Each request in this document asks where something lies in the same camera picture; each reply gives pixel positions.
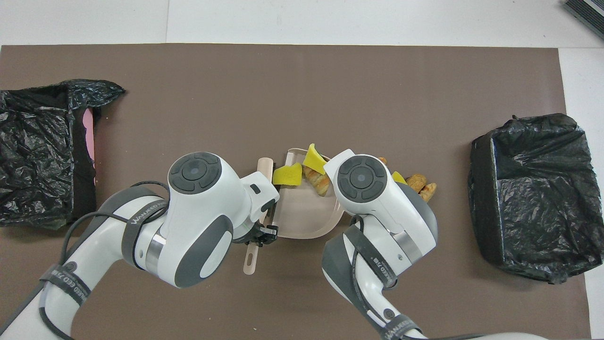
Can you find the open bin with black bag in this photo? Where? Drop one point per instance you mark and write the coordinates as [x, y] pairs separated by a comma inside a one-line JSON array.
[[542, 212]]

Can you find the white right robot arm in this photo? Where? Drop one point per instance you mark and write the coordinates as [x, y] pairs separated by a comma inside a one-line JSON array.
[[363, 179]]

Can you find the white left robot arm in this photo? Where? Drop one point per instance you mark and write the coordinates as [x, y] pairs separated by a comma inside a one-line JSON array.
[[203, 217]]

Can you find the beige hand brush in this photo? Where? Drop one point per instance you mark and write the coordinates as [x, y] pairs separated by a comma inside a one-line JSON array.
[[265, 167]]

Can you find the dark grey ridged object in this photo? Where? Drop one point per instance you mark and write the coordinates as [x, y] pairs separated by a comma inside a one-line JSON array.
[[590, 14]]

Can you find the pink bin with black bag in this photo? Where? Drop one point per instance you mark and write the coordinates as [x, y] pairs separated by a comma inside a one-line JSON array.
[[37, 151]]

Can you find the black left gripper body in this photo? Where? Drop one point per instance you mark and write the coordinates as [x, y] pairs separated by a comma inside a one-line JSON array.
[[245, 240]]

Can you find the beige plastic dustpan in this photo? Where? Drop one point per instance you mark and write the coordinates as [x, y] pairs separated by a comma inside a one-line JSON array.
[[302, 212]]

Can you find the brown table mat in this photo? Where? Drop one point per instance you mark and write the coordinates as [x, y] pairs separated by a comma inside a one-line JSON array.
[[330, 85]]

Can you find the striped toy bread wedge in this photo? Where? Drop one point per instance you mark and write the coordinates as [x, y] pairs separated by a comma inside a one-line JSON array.
[[318, 182]]

